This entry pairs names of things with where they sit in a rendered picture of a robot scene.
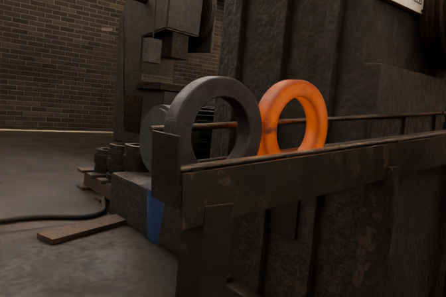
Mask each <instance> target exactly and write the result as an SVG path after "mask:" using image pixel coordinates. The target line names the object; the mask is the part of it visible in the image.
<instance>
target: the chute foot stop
mask: <svg viewBox="0 0 446 297"><path fill-rule="evenodd" d="M180 194H181V136H179V135H174V134H170V133H165V132H161V131H156V130H153V131H152V169H151V197H152V198H155V199H156V200H159V201H160V202H163V203H165V204H167V205H169V206H171V207H173V208H176V209H179V208H180Z"/></svg>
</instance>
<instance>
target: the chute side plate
mask: <svg viewBox="0 0 446 297"><path fill-rule="evenodd" d="M442 164H446V135H444V136H439V137H430V138H425V139H416V140H411V141H403V142H398V143H389V144H384V145H375V146H370V147H361V148H353V149H348V150H339V151H334V152H325V153H320V154H311V155H306V156H298V157H293V158H284V159H279V160H270V161H265V162H256V163H251V164H243V165H237V166H229V167H224V168H215V169H210V170H201V171H196V172H187V173H182V174H181V222H180V230H185V229H190V228H193V227H198V226H201V225H203V222H204V209H205V206H213V205H218V204H229V203H234V210H233V217H237V216H240V215H245V214H248V213H253V212H256V211H261V210H264V209H269V208H274V207H277V206H282V205H285V204H289V203H292V202H297V201H300V200H305V199H308V198H313V197H316V196H321V195H324V194H329V193H332V192H337V191H340V190H345V189H348V188H352V187H355V186H360V185H363V184H368V183H371V182H376V181H379V180H384V179H386V178H387V173H388V167H389V166H400V174H399V176H400V175H403V174H408V173H410V172H415V171H418V170H423V169H426V168H431V167H434V166H439V165H442Z"/></svg>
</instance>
